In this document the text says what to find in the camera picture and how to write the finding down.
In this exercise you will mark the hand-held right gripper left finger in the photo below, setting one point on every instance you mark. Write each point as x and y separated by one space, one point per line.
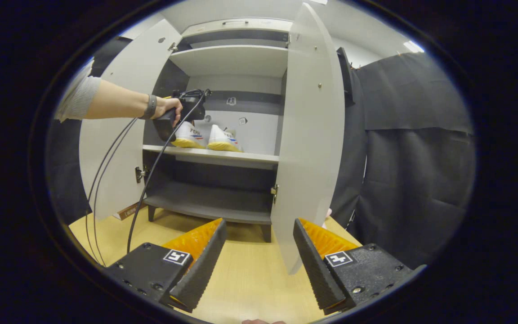
203 265

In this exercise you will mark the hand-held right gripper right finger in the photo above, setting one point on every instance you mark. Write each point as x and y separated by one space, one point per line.
315 265

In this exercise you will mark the white shoe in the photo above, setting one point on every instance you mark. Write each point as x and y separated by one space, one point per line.
223 137
191 135

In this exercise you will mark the grey shoe cabinet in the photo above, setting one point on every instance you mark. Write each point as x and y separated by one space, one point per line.
232 58

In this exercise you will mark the grey shoe cabinet door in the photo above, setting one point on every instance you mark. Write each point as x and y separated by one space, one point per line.
308 135
124 180

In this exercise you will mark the grey wrist band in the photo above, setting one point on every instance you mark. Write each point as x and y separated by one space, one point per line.
150 106

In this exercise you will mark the ceiling light panel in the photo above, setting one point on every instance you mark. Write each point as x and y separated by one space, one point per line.
413 46

